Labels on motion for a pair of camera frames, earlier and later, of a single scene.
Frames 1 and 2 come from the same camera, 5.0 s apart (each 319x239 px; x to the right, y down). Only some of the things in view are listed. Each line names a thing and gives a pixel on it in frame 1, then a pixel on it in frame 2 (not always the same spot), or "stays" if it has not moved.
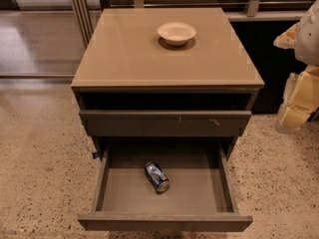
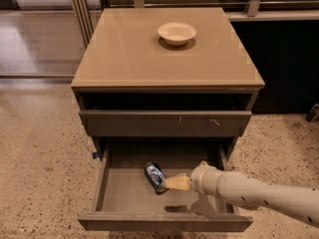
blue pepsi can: [157, 176] stays
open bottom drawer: [200, 195] stays
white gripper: [308, 37] → [199, 179]
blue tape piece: [95, 154] stays
